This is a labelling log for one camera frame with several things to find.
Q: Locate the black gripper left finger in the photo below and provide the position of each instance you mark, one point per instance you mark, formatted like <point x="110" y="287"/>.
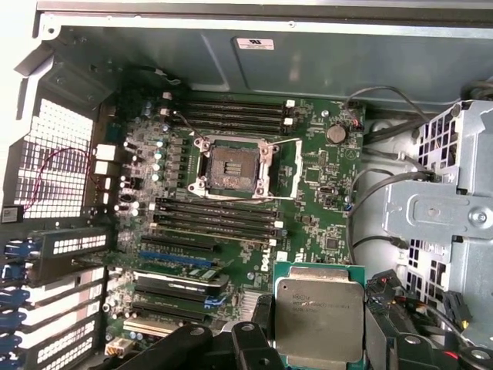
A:
<point x="250" y="343"/>

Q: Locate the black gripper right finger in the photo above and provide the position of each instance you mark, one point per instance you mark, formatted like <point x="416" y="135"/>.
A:
<point x="408" y="352"/>

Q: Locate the CPU with silver top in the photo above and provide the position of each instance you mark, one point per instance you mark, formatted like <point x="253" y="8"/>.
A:
<point x="319" y="304"/>

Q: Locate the black expansion slot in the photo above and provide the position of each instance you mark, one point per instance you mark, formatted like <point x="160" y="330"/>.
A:
<point x="165" y="311"/>

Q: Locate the white expansion slot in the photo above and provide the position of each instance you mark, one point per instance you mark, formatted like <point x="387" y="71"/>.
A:
<point x="152" y="327"/>

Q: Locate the blue expansion slot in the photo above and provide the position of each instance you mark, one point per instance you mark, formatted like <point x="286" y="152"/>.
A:
<point x="175" y="260"/>

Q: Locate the black RAM slot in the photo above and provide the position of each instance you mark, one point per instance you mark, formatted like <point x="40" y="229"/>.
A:
<point x="215" y="207"/>
<point x="231" y="104"/>
<point x="215" y="216"/>
<point x="231" y="112"/>
<point x="215" y="226"/>
<point x="231" y="127"/>
<point x="215" y="235"/>
<point x="231" y="119"/>

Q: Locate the CPU socket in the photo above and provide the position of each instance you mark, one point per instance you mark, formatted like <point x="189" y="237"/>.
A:
<point x="227" y="165"/>

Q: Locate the blue slot latch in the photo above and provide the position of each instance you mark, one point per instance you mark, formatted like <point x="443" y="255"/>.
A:
<point x="13" y="271"/>
<point x="13" y="298"/>
<point x="19" y="248"/>
<point x="11" y="320"/>
<point x="9" y="343"/>

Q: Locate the silver chipset heatsink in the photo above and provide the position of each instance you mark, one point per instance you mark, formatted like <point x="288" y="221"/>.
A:
<point x="256" y="299"/>

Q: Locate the black graphics card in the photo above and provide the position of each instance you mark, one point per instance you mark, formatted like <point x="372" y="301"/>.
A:
<point x="185" y="287"/>

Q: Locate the grey metal drive cage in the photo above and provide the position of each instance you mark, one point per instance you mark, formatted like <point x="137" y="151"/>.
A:
<point x="435" y="216"/>

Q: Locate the thin metal locking lever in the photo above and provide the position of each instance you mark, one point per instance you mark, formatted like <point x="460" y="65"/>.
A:
<point x="188" y="125"/>
<point x="235" y="200"/>

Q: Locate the green motherboard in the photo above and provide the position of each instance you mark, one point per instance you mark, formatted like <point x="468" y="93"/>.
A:
<point x="319" y="216"/>

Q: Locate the round coin battery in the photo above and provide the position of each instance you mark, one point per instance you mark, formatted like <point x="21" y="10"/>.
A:
<point x="336" y="133"/>

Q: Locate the small black sensor box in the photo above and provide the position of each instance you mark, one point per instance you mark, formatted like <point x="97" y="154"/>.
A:
<point x="9" y="214"/>

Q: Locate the open grey PC case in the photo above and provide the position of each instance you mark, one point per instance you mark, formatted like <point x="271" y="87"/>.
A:
<point x="215" y="58"/>

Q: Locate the white case label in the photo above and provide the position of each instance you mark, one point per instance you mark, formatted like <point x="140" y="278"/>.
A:
<point x="255" y="43"/>

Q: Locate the metal socket cover frame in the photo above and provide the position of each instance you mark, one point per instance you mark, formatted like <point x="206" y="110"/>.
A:
<point x="298" y="169"/>

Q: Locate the black perforated card bracket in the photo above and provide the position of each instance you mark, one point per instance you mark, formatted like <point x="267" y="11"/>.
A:
<point x="73" y="243"/>

